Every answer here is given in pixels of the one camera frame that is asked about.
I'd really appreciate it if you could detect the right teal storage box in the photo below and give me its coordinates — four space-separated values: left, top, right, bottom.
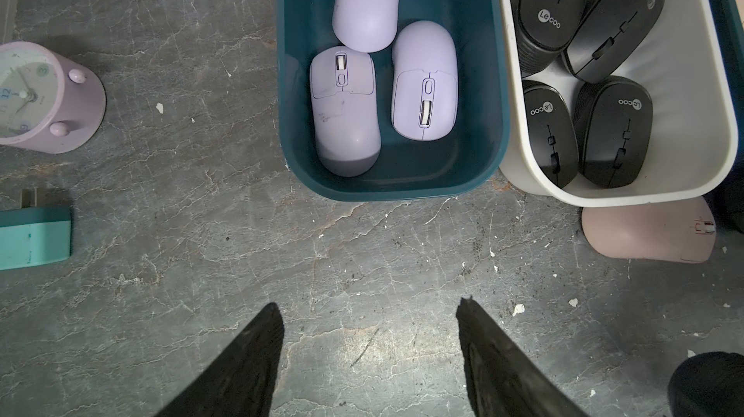
708 0 743 167

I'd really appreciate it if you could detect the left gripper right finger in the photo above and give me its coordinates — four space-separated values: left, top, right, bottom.
456 298 586 416

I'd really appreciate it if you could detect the pink mouse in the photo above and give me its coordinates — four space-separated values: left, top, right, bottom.
581 197 717 264

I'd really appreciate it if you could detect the small teal cube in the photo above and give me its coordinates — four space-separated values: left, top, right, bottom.
1 188 72 271

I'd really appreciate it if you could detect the white storage box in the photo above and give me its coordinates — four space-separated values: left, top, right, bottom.
500 0 738 208

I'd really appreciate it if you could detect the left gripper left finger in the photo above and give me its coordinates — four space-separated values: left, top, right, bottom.
158 303 285 416

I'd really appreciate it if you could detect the purple round alarm clock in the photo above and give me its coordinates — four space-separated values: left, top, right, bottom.
1 41 107 155

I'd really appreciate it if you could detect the purple mouse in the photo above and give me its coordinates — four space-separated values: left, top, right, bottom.
309 46 382 178
332 0 399 53
391 21 458 141

